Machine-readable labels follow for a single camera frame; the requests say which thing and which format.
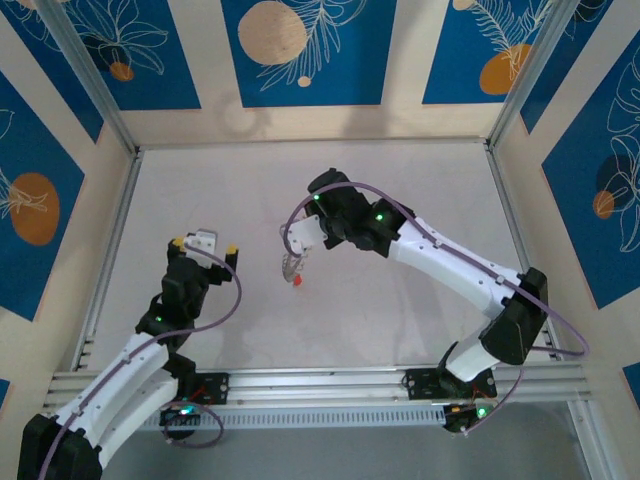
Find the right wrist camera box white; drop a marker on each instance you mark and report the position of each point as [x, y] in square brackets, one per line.
[307, 232]

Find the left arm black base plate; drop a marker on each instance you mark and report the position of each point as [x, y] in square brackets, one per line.
[217, 387]

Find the controller board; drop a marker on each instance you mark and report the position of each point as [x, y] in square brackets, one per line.
[182, 412]
[470, 415]

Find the metal disc with key rings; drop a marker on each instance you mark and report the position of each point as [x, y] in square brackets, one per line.
[292, 265]

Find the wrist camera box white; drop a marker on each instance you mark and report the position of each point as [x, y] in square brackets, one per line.
[307, 232]
[201, 246]

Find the left aluminium frame post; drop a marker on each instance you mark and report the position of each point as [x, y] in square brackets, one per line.
[85, 65]

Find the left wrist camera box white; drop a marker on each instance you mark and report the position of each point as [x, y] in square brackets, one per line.
[201, 246]

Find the left controller board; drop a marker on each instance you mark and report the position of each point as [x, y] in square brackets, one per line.
[182, 412]

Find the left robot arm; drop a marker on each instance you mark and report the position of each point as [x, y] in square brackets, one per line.
[115, 385]

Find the right aluminium side rail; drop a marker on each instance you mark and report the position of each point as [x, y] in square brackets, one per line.
[510, 210]

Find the left aluminium side rail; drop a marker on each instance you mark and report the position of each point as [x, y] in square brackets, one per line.
[117, 220]

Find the right aluminium frame post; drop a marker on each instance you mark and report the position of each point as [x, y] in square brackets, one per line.
[530, 65]

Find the aluminium side rail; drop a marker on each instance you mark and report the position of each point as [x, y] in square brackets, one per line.
[117, 220]
[510, 210]

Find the aluminium front rail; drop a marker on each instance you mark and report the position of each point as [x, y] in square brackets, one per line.
[320, 382]

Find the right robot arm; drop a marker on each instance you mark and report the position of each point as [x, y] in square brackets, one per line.
[450, 260]

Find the aluminium frame post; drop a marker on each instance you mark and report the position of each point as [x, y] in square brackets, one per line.
[530, 65]
[85, 65]

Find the right controller board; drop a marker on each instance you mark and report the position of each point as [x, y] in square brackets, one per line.
[470, 415]

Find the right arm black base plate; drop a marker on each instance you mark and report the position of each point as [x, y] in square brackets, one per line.
[420, 382]

